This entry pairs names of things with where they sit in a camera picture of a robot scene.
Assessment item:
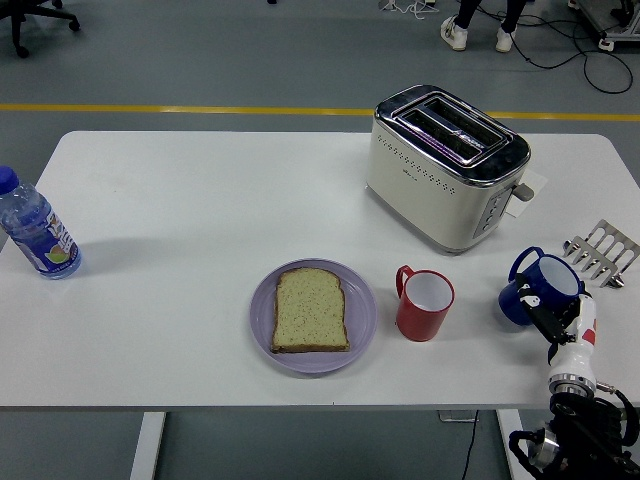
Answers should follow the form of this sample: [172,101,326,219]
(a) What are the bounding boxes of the black hanging cable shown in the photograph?
[459,409,481,480]

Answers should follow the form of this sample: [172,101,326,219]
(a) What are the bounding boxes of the red enamel cup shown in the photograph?
[394,264,456,344]

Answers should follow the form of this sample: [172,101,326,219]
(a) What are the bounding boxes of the grey under-table bracket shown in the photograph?
[438,409,480,424]

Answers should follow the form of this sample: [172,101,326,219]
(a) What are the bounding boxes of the slice of toast bread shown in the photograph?
[270,267,351,355]

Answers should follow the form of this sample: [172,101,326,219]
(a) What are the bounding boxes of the white paper card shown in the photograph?
[503,168,550,219]

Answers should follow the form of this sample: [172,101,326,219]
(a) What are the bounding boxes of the person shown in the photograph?
[439,0,530,54]

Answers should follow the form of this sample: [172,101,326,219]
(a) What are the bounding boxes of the metal equipment frame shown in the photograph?
[568,0,640,52]

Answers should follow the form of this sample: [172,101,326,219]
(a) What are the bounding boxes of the silver metal toast rack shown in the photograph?
[562,218,640,290]

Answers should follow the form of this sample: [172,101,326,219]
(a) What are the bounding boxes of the black floor cable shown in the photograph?
[469,0,635,96]

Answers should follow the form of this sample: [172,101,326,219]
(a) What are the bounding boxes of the white table leg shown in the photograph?
[495,408,538,480]
[128,410,168,480]

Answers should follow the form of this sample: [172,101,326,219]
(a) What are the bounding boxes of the white floor cable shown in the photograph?
[378,0,440,22]

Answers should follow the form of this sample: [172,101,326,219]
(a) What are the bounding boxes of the purple round plate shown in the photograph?
[249,257,379,377]

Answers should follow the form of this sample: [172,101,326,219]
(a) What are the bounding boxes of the cream chrome toaster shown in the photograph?
[363,83,536,257]

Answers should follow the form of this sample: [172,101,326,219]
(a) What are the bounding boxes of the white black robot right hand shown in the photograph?
[516,281,600,380]

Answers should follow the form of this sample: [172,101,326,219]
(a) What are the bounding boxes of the black office chair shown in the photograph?
[0,0,82,60]

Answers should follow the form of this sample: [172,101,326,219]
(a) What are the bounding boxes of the blue enamel cup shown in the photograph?
[497,245,586,328]

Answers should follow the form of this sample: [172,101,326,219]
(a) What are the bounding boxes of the clear blue-capped water bottle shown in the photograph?
[0,165,83,281]

